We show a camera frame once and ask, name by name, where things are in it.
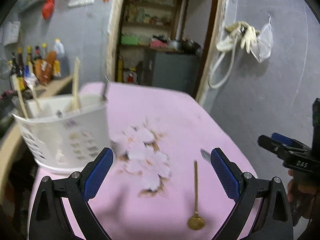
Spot gold spoon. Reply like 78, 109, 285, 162
187, 160, 205, 230

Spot white plastic utensil caddy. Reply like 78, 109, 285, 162
13, 94, 111, 174

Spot steel tongs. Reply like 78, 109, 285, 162
200, 149, 211, 163

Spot wooden chopstick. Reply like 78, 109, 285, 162
28, 61, 42, 113
72, 57, 80, 111
15, 77, 29, 119

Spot person's right hand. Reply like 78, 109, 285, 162
287, 169, 319, 225

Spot clear mesh bag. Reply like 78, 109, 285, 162
250, 15, 273, 63

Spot pink floral table cloth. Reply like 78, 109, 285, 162
26, 81, 261, 240

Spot cream rubber gloves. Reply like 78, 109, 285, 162
216, 21, 260, 54

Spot blue white seasoning bag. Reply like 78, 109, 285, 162
24, 65, 39, 89

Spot grey cabinet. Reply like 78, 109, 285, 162
140, 49, 200, 95

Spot large cooking oil jug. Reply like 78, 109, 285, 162
53, 38, 69, 79

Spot dark soy sauce bottle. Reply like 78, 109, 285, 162
16, 48, 26, 91

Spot metal pot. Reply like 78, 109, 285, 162
168, 40, 181, 50

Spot white red sack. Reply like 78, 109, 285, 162
124, 67, 137, 84

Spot yellow cylinder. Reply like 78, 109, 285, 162
117, 57, 124, 83

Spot green box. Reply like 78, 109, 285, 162
120, 35, 139, 46

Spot wooden pantry shelf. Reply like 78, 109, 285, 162
119, 0, 183, 47

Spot red plastic bag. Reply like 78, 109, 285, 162
42, 0, 55, 20

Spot white hose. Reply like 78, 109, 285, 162
208, 35, 238, 90

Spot white wall box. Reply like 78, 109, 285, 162
2, 21, 21, 46

